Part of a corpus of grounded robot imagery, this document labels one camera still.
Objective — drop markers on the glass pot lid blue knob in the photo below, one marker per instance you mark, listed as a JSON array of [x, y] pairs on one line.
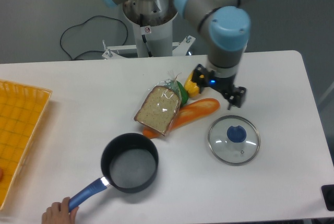
[[234, 140]]

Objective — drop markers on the orange baguette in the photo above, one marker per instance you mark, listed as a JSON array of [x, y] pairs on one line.
[[188, 114]]

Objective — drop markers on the black device at table edge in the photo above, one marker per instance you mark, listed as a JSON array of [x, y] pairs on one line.
[[328, 191]]

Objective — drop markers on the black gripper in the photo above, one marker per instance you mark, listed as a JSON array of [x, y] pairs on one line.
[[220, 82]]

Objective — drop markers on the person's hand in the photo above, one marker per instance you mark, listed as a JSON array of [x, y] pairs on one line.
[[58, 213]]

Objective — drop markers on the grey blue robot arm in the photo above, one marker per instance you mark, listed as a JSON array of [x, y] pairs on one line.
[[221, 23]]

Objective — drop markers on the bagged toast slice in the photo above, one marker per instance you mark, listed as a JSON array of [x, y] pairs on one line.
[[161, 105]]

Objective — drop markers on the black saucepan blue handle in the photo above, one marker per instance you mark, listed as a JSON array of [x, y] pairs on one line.
[[129, 163]]

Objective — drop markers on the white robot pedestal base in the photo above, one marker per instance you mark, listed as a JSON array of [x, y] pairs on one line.
[[152, 22]]

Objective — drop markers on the green bell pepper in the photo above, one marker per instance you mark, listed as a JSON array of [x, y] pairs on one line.
[[183, 93]]

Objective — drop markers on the yellow bell pepper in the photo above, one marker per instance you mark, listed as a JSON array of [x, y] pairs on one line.
[[191, 87]]

